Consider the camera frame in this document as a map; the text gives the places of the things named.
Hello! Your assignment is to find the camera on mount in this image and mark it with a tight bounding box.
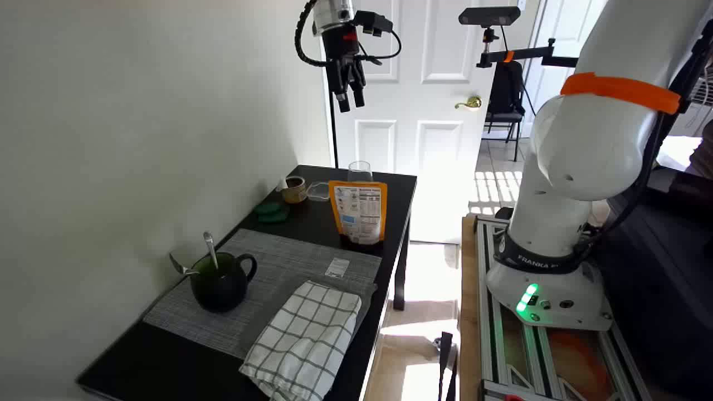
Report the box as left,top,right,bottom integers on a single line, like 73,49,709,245
458,6,580,71

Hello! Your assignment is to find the small gold can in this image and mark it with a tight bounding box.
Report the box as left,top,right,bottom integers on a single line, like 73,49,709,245
281,175,307,204

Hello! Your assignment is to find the white label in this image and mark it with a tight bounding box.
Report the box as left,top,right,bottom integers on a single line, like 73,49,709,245
325,257,351,280

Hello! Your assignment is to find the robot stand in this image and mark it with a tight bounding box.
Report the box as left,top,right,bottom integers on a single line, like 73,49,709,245
459,214,653,401

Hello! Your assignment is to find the clear drinking glass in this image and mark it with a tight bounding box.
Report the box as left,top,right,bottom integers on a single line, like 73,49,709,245
348,160,373,184

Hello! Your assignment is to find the grey woven placemat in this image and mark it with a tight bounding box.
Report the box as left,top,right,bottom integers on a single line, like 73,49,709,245
143,228,384,360

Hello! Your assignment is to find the black chair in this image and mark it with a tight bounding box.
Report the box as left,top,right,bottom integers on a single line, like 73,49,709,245
484,60,528,163

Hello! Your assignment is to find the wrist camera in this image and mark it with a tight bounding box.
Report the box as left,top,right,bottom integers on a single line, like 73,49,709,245
353,9,394,38

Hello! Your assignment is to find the dark green mug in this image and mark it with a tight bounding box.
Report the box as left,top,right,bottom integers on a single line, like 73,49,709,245
189,252,258,313

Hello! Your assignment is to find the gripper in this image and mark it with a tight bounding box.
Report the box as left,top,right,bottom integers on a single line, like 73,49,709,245
321,23,368,114

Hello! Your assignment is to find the white checked cloth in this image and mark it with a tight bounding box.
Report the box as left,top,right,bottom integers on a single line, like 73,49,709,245
239,280,363,401

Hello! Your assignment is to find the orange food pouch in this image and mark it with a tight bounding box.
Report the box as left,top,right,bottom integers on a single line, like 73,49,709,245
328,179,388,246

